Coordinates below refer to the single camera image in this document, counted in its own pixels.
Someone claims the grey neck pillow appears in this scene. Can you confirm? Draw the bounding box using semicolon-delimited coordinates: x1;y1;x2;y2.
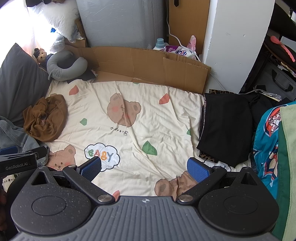
46;50;88;81

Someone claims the grey-blue denim garment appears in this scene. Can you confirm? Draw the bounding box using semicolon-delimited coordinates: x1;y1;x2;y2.
0;116;50;167

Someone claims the brown t-shirt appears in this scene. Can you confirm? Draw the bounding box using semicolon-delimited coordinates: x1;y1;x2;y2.
23;94;68;142

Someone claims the black clothes pile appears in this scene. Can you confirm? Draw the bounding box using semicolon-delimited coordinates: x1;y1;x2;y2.
25;0;56;7

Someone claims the pink hanger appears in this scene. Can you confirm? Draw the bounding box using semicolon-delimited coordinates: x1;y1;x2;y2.
270;35;296;62

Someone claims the upright cardboard box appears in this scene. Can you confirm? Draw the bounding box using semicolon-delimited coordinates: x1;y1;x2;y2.
168;0;211;55

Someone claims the dark grey pillow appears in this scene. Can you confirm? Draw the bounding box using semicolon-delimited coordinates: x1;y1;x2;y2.
0;43;52;127

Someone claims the cream bear print bed sheet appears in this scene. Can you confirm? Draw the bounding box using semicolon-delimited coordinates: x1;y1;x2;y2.
45;80;252;197

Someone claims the white pillow in plastic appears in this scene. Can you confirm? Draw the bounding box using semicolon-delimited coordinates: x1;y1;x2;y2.
26;0;80;43

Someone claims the brown teddy bear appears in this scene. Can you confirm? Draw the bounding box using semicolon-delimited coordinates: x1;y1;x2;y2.
33;47;48;66

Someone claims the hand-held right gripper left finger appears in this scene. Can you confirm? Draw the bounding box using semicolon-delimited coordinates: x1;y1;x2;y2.
31;156;115;205

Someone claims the blue cartoon print cloth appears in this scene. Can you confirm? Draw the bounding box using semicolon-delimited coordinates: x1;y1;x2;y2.
252;101;296;200

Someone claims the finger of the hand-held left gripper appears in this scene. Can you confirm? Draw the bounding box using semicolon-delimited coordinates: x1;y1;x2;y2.
0;146;48;161

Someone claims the white cable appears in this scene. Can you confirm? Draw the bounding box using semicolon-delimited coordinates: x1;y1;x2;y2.
166;14;201;62

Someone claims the black folded garment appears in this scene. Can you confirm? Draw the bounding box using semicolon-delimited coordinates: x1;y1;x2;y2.
196;93;253;168

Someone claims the flattened cardboard sheet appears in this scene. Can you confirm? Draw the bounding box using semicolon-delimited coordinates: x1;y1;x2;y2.
65;39;212;95

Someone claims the detergent bottle with blue cap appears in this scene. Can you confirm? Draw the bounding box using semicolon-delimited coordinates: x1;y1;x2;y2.
153;38;167;50

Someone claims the dark green cloth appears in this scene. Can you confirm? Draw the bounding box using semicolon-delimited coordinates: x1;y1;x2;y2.
272;120;292;234

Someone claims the grey plastic-wrapped mattress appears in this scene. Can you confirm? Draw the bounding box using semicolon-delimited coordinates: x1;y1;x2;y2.
76;0;166;49

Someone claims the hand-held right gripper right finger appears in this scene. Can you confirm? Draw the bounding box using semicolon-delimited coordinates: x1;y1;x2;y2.
177;158;258;205

